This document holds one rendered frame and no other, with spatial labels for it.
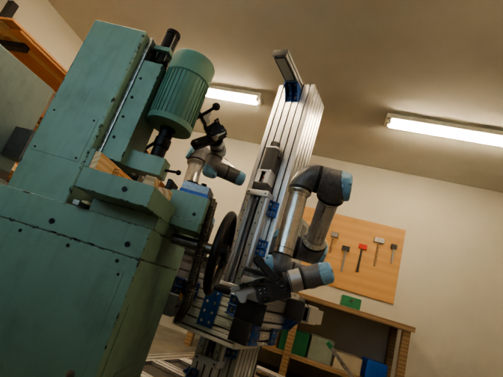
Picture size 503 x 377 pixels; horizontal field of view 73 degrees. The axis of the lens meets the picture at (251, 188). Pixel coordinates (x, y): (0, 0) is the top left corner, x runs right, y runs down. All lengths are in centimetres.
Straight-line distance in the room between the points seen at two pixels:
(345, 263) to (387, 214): 83
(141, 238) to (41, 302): 30
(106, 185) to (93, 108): 45
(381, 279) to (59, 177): 378
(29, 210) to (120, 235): 28
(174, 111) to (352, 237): 349
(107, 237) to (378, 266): 375
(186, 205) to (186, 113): 36
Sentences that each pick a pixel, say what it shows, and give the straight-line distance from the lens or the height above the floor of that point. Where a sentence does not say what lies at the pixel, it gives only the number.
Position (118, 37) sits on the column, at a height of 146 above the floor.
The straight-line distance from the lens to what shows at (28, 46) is 341.
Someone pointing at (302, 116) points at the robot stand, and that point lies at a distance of 214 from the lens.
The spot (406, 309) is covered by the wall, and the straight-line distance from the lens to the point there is 449.
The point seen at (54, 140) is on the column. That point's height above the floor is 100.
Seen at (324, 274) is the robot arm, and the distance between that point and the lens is 119.
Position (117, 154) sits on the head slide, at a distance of 128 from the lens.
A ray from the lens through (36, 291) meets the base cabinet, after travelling 111.
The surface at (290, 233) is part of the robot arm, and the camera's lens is 130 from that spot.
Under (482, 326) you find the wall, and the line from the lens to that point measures 473.
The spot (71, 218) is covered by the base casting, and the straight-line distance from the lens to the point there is 110.
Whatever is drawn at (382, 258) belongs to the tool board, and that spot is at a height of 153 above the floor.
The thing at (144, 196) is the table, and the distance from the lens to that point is 92.
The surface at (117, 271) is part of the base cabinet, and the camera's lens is 101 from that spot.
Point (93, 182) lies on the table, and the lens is 99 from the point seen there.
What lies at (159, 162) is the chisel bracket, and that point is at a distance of 126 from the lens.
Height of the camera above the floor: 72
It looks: 16 degrees up
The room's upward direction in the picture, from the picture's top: 17 degrees clockwise
